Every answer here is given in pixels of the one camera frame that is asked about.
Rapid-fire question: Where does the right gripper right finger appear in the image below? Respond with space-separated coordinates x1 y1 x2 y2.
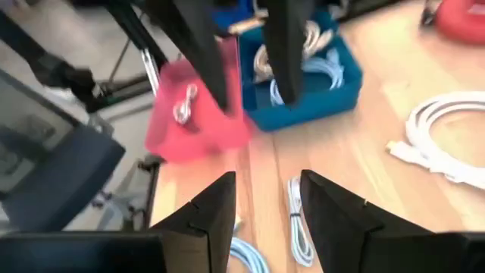
300 169 465 273

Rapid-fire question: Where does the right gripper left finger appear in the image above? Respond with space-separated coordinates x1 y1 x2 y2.
150 171 236 273

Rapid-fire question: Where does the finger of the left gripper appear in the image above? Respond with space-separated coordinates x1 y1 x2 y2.
145 0 231 112
261 0 316 106

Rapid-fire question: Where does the beige cable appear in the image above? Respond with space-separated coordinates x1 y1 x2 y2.
228 14 335 83

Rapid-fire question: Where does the small light blue cable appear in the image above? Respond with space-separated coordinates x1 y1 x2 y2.
286 175 316 268

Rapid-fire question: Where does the pale lavender cable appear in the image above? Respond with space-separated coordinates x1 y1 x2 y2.
172 83 199 125

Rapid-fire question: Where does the white cable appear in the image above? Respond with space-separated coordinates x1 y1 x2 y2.
385 90 485 190

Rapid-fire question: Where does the blue plastic bin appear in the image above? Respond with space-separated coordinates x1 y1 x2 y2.
238 7 364 133

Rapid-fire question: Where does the red plastic bin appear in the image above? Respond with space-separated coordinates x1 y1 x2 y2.
144 36 253 164

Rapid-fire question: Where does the dark office chair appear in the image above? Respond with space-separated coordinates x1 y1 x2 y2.
0 71 127 233

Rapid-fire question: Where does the red desk lamp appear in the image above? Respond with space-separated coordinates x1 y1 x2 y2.
420 0 485 46

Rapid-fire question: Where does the black aluminium table frame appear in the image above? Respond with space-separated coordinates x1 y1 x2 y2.
0 0 170 232

